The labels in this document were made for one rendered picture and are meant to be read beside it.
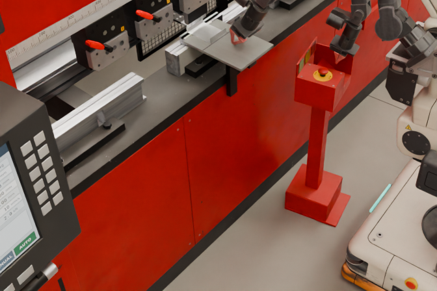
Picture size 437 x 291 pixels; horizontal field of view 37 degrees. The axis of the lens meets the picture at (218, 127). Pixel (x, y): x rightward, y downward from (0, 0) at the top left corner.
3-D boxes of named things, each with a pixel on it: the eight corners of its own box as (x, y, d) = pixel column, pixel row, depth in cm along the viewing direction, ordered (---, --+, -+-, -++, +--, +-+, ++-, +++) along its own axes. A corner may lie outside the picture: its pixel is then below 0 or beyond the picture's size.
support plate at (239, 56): (240, 71, 215) (240, 69, 214) (183, 43, 228) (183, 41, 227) (274, 47, 224) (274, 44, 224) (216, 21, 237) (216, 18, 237)
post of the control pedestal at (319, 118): (317, 189, 291) (326, 98, 254) (304, 186, 293) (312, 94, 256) (322, 181, 294) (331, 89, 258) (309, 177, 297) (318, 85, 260)
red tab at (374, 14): (363, 30, 306) (365, 17, 301) (359, 28, 307) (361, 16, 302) (380, 16, 314) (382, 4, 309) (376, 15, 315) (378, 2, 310)
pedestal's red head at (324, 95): (332, 112, 248) (337, 75, 235) (293, 101, 253) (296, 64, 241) (350, 83, 260) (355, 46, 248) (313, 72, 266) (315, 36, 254)
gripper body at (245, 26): (230, 26, 213) (238, 13, 206) (249, 13, 218) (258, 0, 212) (243, 40, 212) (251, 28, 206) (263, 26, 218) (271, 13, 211)
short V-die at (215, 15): (186, 45, 230) (185, 38, 228) (179, 43, 231) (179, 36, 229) (222, 21, 241) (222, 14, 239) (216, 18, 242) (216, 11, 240)
